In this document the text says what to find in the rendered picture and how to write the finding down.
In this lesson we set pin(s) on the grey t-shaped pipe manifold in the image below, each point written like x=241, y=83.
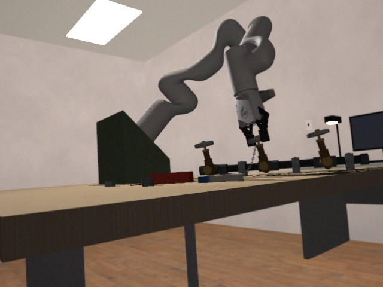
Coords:
x=263, y=164

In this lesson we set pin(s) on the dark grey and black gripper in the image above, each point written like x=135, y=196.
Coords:
x=249, y=112

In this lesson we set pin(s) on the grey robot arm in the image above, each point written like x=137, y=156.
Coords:
x=248, y=56

